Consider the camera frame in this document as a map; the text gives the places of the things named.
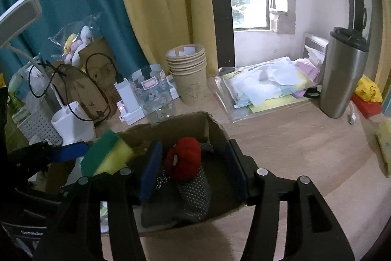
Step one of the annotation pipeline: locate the yellow pouch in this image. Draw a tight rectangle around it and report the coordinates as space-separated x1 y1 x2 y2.
354 75 383 104

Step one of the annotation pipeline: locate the clear plastic tray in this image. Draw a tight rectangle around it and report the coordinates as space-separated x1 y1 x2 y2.
214 67 321 124

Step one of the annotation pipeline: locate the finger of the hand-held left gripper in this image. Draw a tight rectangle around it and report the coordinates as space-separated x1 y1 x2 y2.
6 140 90 179

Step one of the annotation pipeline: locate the yellow green sponge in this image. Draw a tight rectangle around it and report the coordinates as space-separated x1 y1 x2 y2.
81 130 135 177

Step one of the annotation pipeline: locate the brown paper bag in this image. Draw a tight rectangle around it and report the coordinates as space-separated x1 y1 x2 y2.
52 38 121 124

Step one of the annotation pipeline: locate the grey box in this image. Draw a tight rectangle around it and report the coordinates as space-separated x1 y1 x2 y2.
303 33 330 61

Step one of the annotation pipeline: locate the white power adapter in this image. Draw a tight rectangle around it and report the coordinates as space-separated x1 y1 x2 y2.
114 80 138 112

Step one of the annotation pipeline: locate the white charging dock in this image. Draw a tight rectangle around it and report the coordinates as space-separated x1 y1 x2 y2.
119 100 145 126

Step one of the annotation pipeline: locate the clear printed container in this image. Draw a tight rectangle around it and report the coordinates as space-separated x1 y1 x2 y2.
128 64 176 124

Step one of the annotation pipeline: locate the red box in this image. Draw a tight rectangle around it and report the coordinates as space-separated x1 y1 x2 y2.
351 94 383 118

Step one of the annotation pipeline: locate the black door frame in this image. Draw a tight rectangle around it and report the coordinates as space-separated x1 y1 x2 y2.
203 0 235 67

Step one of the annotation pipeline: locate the stack of brown paper cups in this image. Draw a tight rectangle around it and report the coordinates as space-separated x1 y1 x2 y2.
165 43 209 106

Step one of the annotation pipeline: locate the cardboard box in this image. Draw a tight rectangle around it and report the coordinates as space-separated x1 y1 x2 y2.
46 111 246 238

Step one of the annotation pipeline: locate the white plastic bag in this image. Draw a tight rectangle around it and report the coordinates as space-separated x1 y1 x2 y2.
9 64 49 110

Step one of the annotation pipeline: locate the white cloth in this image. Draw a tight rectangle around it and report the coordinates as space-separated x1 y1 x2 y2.
65 157 84 185

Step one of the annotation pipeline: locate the plastic bag of plush toys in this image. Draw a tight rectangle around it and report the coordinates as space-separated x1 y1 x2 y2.
49 13 101 66

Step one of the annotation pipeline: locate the white plastic basket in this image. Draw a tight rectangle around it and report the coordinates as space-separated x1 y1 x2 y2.
17 102 63 147

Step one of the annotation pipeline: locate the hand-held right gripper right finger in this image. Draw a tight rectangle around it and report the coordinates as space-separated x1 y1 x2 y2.
228 139 355 261

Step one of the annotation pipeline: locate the black cable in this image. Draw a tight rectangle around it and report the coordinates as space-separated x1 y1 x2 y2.
29 52 124 127

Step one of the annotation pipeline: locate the yellow curtain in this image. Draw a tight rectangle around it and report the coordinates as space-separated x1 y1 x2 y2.
113 0 225 78

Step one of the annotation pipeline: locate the grey dotted sock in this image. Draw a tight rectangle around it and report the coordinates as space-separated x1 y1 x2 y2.
177 142 214 222

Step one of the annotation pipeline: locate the white desk lamp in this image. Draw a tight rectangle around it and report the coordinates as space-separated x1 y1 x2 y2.
0 0 95 146

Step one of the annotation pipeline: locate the pile of papers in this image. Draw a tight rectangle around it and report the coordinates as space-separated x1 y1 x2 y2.
224 57 321 113

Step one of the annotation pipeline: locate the red crochet masked plush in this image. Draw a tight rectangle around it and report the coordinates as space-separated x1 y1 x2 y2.
165 137 202 180

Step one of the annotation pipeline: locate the dark grey cloth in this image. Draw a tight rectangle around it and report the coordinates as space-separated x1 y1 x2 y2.
141 175 196 229

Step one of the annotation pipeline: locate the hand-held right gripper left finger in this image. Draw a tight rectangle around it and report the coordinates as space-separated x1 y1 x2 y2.
32 141 163 261

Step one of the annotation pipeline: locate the stainless steel tumbler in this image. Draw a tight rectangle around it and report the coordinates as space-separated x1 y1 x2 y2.
320 26 369 119

